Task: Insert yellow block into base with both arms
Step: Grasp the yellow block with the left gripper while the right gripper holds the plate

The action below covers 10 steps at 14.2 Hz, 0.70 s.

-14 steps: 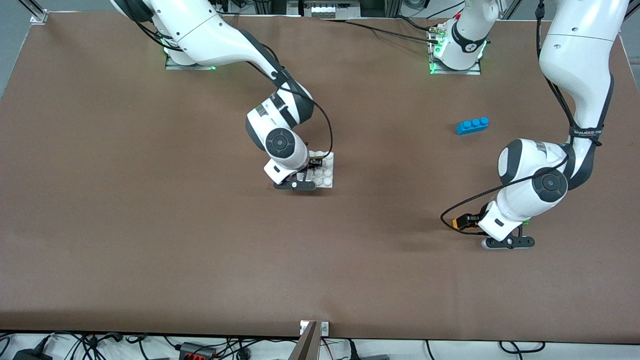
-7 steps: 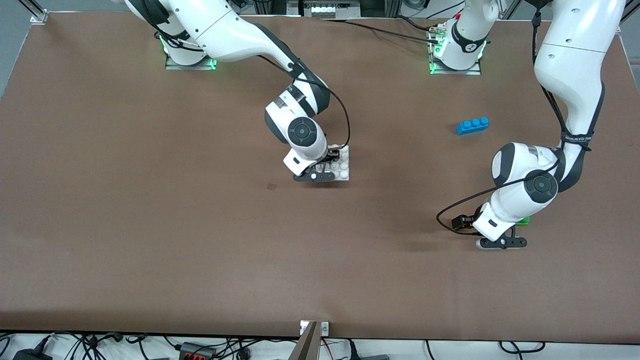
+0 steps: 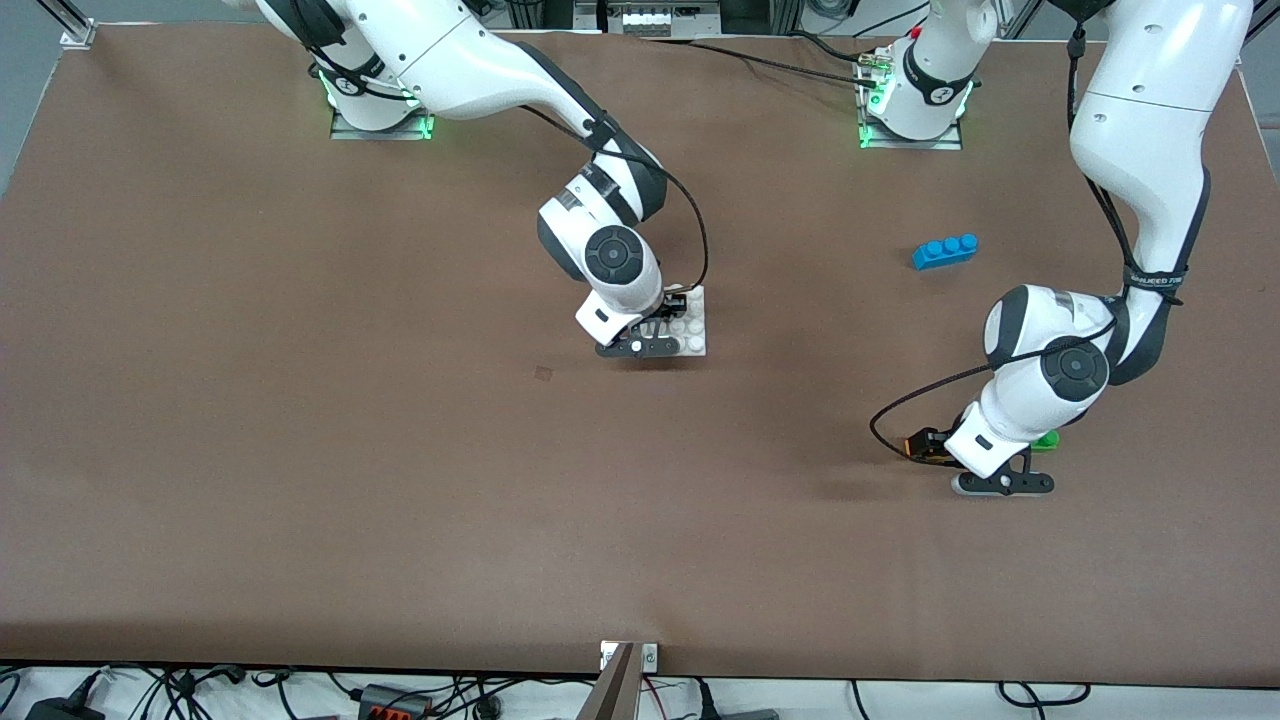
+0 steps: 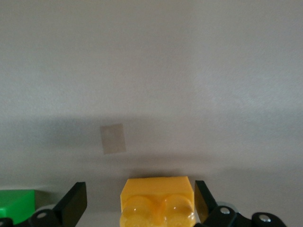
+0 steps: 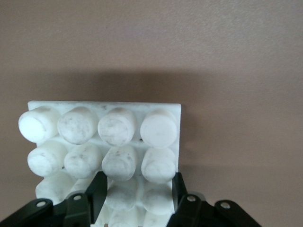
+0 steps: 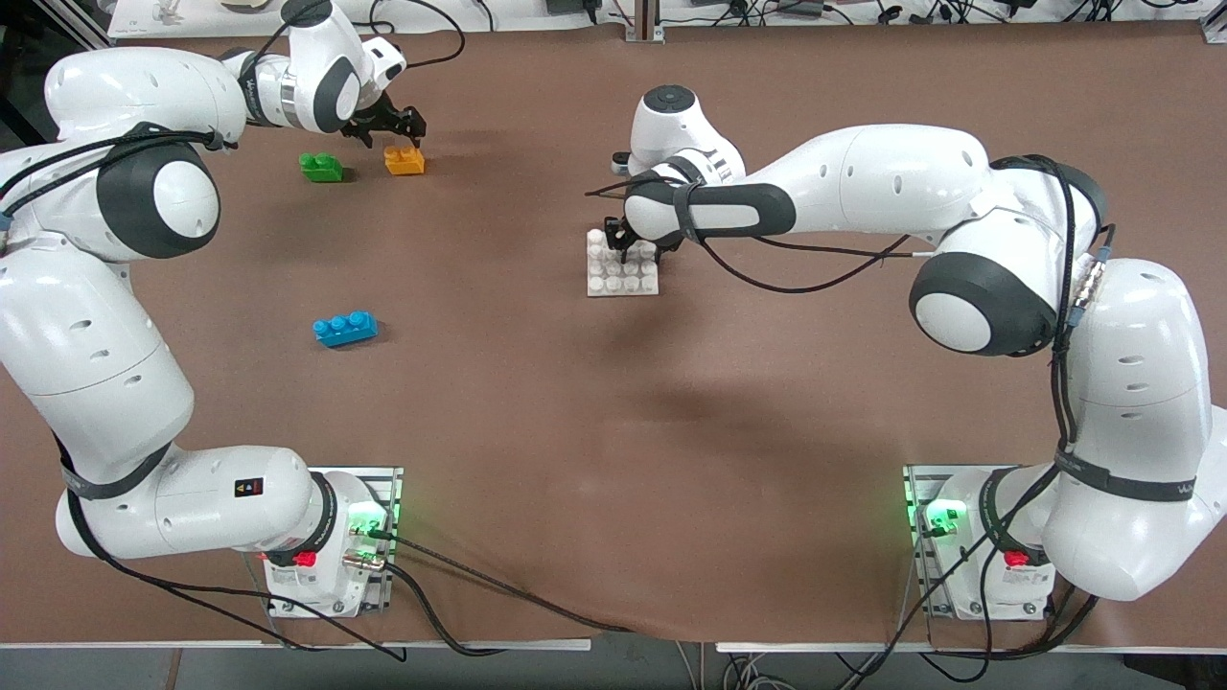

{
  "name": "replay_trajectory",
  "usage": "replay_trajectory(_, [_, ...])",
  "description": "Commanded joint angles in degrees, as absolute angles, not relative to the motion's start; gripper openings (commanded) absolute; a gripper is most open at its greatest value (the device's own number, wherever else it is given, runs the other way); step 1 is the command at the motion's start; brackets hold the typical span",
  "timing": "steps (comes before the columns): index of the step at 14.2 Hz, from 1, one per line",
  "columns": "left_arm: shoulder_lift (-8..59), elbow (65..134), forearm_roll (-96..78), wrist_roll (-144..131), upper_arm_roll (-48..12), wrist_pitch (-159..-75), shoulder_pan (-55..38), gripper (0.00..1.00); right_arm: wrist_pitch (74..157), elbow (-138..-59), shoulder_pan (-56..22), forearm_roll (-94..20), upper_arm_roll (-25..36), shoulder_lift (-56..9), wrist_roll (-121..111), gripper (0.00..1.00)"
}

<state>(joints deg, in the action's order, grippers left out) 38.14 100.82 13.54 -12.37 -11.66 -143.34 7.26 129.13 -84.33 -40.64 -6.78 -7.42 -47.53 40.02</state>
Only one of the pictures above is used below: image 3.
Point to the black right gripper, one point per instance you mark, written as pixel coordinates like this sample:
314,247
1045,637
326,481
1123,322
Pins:
672,304

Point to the white studded base plate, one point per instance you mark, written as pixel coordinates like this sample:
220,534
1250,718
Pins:
695,335

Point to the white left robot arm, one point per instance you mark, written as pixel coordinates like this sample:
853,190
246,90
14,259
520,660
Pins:
1140,150

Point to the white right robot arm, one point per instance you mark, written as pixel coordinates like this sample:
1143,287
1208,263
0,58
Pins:
450,60

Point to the green two-stud block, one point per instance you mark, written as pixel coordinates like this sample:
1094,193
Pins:
1048,440

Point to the blue three-stud block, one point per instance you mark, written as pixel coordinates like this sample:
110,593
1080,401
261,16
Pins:
945,252

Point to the white power strip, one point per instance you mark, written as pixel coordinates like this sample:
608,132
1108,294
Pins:
650,20

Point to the grey orange connector box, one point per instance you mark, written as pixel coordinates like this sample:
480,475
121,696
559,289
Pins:
395,705

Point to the black power adapter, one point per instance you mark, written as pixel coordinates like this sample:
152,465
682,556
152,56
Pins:
60,710

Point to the small metal bracket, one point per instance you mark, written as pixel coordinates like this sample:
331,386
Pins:
650,657

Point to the grey brown camera beam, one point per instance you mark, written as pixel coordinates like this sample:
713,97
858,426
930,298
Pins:
612,695

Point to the aluminium profile post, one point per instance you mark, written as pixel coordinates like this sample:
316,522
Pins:
75,30

